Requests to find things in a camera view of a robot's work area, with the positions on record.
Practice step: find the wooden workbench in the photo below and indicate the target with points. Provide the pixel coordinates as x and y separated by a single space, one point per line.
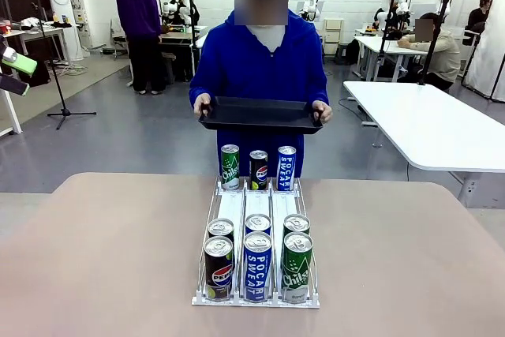
179 37

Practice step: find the seated person black clothes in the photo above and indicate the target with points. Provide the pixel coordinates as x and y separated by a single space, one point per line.
479 17

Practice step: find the large white table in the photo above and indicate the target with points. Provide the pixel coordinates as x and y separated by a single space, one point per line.
434 128

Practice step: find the white desk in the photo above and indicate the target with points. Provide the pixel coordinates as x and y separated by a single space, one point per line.
378 44

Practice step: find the blue Pocari Sweat can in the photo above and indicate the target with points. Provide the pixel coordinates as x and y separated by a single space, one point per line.
257 270
286 169
257 224

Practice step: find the left forearm blue sleeve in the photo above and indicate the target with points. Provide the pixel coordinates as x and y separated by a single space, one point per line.
320 92

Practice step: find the seated person beige jacket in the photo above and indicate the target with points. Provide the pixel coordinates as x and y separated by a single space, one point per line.
444 53

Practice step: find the black plastic serving tray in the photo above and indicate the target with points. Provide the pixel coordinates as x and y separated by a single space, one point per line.
256 114

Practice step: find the black Pepsi can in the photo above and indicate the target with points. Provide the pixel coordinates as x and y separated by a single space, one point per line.
258 173
221 227
218 270

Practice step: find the white curtain panel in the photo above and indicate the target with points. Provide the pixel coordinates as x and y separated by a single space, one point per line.
491 37

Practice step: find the black camera pole stand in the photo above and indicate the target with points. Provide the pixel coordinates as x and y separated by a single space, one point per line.
434 37

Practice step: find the left gripper green-padded finger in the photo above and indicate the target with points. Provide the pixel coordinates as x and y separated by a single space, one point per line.
19 64
13 85

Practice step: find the white drawer cabinet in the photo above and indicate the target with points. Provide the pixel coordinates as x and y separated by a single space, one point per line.
333 33

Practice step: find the person in blue hoodie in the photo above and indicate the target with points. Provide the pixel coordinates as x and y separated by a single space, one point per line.
256 72

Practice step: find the person in purple hoodie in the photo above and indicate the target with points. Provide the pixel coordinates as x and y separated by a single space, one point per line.
138 9

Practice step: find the black tripod stand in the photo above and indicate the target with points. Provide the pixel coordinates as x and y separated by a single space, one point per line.
59 92

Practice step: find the white can dispenser rack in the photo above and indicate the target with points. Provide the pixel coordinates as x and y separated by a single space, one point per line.
230 207

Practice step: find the person's left hand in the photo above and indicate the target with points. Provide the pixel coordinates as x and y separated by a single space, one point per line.
326 113

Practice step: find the person's right hand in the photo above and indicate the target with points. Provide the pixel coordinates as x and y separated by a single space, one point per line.
202 105

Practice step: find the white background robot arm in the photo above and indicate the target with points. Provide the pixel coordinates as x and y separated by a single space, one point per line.
311 1
178 1
388 3

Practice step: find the right forearm blue sleeve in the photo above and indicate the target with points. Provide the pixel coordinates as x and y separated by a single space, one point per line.
198 88

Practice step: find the green Chilsung cider can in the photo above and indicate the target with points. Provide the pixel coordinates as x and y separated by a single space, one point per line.
230 171
296 274
296 223

